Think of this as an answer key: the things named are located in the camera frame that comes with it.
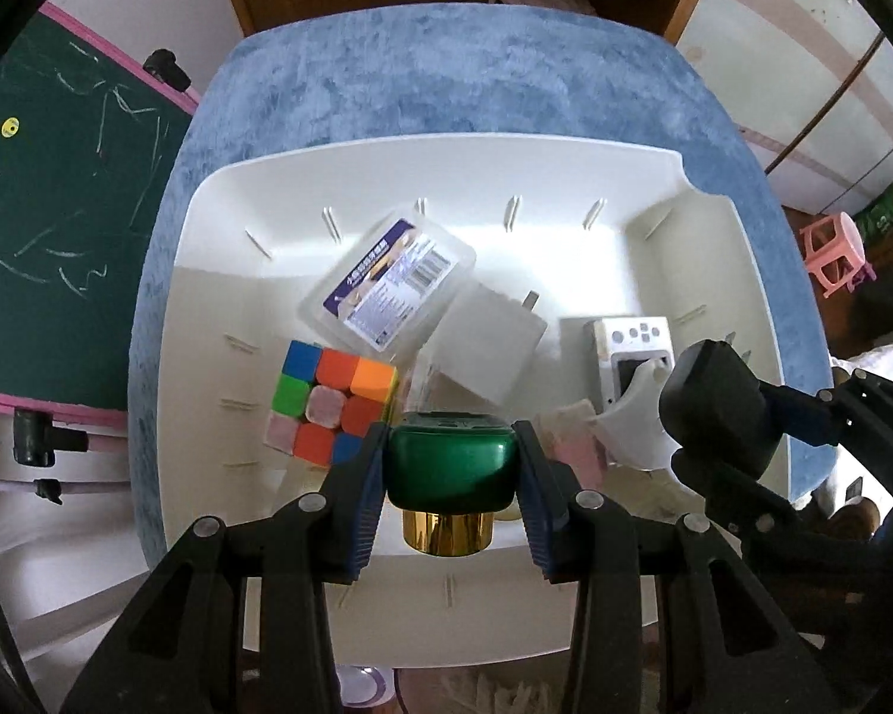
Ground green gold perfume bottle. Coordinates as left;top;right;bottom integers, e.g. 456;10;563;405
383;411;517;558

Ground white power adapter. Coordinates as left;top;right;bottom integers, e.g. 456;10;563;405
403;282;548;411

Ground clear plastic floss box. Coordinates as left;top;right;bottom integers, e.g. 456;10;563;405
298;209;477;363

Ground black small case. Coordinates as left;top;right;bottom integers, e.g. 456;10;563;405
658;339;780;480

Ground pink sponge puff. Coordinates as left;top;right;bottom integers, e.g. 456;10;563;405
533;398;606;490

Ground rubik's cube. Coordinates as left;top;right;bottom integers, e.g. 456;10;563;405
263;340;398;469

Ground white handheld game console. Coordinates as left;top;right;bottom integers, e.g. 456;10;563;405
585;316;674;413

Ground white plastic tray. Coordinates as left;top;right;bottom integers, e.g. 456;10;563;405
155;130;791;671

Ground pink plastic stool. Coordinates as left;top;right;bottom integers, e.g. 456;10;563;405
798;213;868;298

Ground blue fuzzy table mat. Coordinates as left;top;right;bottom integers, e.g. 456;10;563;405
127;4;830;564

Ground green chalkboard pink frame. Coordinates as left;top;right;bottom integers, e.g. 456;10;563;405
0;4;196;425

